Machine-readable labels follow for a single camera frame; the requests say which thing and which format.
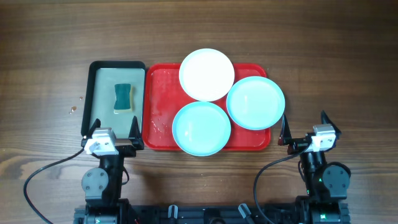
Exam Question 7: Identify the left black cable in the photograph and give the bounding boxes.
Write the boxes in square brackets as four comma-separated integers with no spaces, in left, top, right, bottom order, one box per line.
[23,147,86,224]

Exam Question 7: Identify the white plate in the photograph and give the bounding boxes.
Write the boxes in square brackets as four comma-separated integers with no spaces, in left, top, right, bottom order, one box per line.
[178,49,235,101]

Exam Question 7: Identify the green yellow sponge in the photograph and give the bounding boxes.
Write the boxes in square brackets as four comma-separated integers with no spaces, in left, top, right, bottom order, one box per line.
[114,83,133,114]

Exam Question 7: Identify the light blue plate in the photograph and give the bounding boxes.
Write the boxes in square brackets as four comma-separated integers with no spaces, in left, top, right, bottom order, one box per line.
[226,76,285,130]
[172,101,231,157]

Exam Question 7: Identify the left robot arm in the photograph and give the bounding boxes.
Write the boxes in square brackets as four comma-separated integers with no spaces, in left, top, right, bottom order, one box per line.
[73,117,144,224]

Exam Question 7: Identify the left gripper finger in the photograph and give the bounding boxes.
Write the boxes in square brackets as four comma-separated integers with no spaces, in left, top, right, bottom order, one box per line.
[88,119,101,139]
[128,116,142,141]

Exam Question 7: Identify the light blue plate front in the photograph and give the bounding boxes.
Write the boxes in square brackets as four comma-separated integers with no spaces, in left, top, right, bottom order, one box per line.
[172,101,231,157]

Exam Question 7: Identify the right black cable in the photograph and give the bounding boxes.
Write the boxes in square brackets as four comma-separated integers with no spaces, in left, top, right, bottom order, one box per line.
[252,143,312,224]

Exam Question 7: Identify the black cable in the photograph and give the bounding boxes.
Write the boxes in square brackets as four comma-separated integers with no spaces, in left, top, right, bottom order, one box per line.
[23,147,86,224]
[252,143,312,224]

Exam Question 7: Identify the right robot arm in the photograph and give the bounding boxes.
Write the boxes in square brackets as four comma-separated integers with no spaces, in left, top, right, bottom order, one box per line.
[278,111,351,223]

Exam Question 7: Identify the black water tray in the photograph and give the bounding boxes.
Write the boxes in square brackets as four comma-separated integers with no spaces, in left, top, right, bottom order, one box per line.
[81,61,146,139]

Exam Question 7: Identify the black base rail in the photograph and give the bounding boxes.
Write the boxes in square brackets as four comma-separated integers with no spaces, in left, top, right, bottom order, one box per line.
[73,203,351,224]

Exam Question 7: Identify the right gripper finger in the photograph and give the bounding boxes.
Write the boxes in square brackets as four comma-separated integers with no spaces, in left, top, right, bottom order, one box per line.
[321,110,341,136]
[279,114,292,144]

